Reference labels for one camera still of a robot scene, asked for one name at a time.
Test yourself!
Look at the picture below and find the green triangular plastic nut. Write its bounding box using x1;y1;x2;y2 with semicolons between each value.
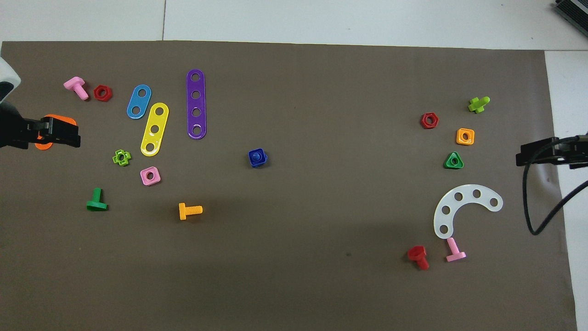
443;151;465;170

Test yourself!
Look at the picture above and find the brown table mat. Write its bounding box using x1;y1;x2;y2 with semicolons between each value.
0;40;578;331

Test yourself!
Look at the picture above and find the purple four-hole plastic plate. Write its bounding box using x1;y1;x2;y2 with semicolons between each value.
186;69;207;140

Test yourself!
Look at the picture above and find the red plastic screw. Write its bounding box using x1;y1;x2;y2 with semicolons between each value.
407;245;430;271

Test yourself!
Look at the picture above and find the orange heart-shaped plastic plate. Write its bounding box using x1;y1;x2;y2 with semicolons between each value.
34;114;77;151

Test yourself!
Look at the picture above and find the light green plastic screw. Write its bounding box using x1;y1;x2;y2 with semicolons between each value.
468;96;491;114

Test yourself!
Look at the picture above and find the dark green plastic screw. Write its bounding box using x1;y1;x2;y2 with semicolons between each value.
86;188;109;212

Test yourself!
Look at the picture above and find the pink plastic screw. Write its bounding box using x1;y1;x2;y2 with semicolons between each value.
63;76;90;101
445;237;467;263

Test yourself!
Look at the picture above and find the pink square plastic nut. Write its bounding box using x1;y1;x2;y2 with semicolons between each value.
140;166;162;186

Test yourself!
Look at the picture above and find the blue square plastic nut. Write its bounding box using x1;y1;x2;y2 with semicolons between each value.
248;148;268;169

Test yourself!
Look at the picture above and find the dark grey ribbed device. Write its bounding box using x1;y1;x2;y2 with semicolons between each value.
554;0;588;37

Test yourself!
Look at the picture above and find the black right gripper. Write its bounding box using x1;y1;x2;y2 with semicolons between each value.
515;135;588;170

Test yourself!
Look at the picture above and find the orange plastic screw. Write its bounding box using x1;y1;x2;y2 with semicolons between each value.
178;202;203;221

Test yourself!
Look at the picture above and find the blue two-hole plastic plate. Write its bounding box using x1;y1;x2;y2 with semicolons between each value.
126;84;152;120

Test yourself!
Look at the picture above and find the white curved five-hole plate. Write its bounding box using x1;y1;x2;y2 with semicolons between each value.
433;184;504;240

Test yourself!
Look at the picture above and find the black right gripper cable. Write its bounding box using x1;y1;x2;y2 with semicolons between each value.
523;136;588;236

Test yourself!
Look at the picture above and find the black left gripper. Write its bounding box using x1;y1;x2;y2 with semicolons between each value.
0;102;82;149

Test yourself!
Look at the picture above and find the yellow three-hole plastic plate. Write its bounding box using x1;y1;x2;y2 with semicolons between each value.
140;102;170;157

